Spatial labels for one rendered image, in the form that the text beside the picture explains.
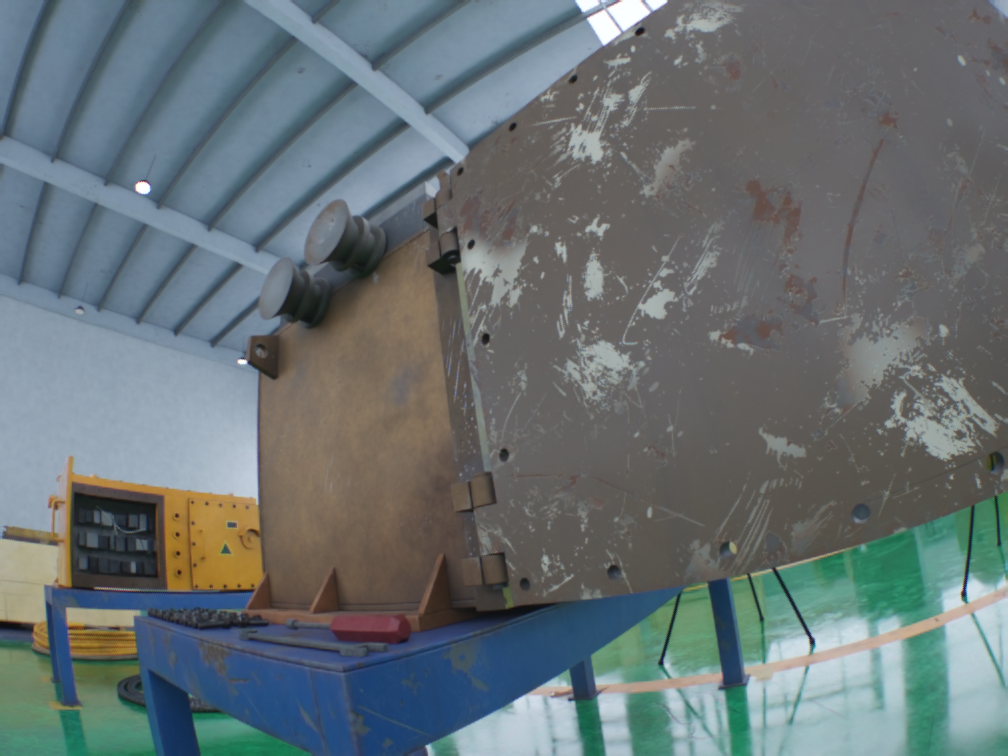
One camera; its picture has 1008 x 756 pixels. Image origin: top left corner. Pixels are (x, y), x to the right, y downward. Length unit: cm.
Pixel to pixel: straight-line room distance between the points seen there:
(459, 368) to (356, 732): 42
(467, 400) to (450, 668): 30
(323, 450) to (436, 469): 27
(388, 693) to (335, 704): 5
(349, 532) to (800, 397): 65
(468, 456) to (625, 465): 22
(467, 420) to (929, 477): 47
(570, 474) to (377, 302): 50
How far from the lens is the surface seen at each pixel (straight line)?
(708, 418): 37
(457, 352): 61
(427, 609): 61
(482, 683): 56
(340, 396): 84
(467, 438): 57
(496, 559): 50
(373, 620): 54
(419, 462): 67
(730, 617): 204
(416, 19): 920
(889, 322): 36
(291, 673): 50
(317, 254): 87
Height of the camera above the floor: 71
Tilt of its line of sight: 21 degrees up
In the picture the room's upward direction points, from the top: 9 degrees counter-clockwise
